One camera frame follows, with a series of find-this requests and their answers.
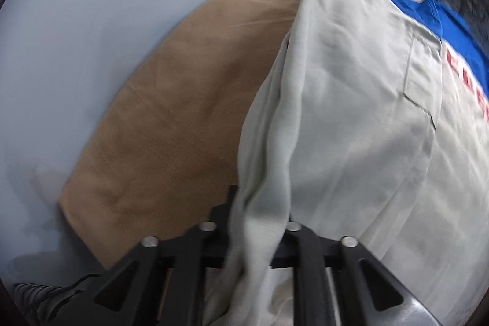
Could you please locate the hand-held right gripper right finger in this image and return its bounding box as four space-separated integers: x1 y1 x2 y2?
269 221 421 326

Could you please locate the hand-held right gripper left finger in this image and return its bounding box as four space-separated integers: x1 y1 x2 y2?
50 184 240 326

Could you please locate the grey and blue work jacket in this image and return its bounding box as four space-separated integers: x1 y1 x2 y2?
202 0 489 326

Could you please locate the tan blanket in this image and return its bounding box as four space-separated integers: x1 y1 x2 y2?
57 0 421 271

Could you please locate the dark striped cloth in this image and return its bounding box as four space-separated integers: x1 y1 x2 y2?
13 273 104 326

